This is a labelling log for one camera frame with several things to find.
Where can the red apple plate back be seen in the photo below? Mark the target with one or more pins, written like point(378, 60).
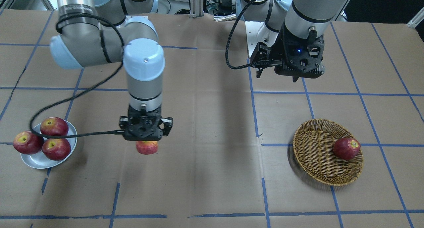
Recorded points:
point(54, 126)

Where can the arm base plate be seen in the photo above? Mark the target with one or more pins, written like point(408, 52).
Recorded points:
point(258, 32)

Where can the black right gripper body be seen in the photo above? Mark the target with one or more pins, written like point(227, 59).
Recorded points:
point(167, 125)

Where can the red apple plate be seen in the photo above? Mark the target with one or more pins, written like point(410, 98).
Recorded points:
point(56, 149)
point(54, 126)
point(28, 143)

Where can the red apple plate front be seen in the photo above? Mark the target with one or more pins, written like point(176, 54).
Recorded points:
point(56, 149)

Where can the woven wicker basket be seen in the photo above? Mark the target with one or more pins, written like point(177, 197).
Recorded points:
point(313, 143)

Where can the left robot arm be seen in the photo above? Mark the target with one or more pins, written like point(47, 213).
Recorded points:
point(297, 15)

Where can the red apple yellow top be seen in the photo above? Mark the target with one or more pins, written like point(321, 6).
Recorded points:
point(147, 147)

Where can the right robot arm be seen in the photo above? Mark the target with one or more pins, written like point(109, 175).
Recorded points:
point(98, 32)

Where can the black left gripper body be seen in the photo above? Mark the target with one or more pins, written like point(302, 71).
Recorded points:
point(277, 50)

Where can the aluminium frame post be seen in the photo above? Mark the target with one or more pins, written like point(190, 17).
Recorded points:
point(196, 8)

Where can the dark red apple in basket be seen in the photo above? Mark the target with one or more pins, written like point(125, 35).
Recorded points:
point(346, 148)

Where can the white round plate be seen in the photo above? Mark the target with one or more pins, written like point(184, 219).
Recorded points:
point(40, 161)

